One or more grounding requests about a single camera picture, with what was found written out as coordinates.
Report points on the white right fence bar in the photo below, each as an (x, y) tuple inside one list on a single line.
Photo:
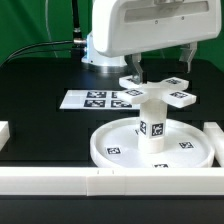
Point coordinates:
[(216, 136)]

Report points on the white left fence bar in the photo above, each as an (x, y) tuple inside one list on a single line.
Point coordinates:
[(4, 133)]

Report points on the white marker tag sheet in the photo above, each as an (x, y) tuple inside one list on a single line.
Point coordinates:
[(95, 99)]

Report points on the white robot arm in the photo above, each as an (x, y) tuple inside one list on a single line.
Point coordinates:
[(123, 29)]

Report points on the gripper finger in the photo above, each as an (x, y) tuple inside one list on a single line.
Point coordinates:
[(188, 52), (133, 64)]

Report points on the white fence bar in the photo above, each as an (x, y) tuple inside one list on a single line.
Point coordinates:
[(108, 181), (216, 136), (4, 133)]

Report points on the white cross-shaped table base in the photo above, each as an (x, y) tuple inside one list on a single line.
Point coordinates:
[(170, 90)]

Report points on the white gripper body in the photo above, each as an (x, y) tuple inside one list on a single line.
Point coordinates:
[(124, 27)]

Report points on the white front fence bar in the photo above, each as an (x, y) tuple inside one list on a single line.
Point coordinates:
[(108, 181)]

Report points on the white round table top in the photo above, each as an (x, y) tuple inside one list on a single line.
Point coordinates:
[(115, 145)]

